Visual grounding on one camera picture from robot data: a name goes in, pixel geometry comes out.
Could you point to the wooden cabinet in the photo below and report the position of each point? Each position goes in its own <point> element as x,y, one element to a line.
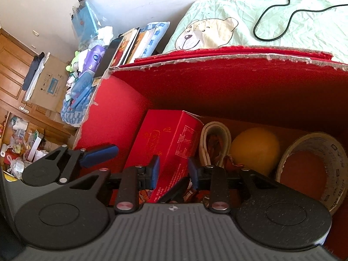
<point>15,63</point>

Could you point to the white printed tape roll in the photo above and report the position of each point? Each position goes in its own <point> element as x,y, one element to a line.
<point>316,165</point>

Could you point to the blue packaged item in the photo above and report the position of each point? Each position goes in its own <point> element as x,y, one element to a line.
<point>86,24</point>

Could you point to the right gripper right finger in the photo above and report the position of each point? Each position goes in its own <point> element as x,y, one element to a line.
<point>199,175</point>

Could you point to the green bear bed sheet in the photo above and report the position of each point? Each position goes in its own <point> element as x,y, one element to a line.
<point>319,25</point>

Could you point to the orange wooden ball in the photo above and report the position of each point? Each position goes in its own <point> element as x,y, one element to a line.
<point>257,149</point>

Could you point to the brown cardboard box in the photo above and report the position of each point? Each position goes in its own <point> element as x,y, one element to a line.
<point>47,88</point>

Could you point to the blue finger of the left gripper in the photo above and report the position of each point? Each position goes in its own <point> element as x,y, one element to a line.
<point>94,157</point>

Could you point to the pile of toys and bags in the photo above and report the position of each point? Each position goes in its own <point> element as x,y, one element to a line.
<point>82,71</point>

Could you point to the small red box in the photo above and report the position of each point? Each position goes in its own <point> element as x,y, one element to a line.
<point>174,136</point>

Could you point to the stack of books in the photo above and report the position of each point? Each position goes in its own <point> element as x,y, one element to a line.
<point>133,44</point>

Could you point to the small beige tape roll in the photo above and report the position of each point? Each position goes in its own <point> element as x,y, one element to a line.
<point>214,144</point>

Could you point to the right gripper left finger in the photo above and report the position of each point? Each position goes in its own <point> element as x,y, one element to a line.
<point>150,174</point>

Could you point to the large red cardboard box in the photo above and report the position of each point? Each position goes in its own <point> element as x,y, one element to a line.
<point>285,88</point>

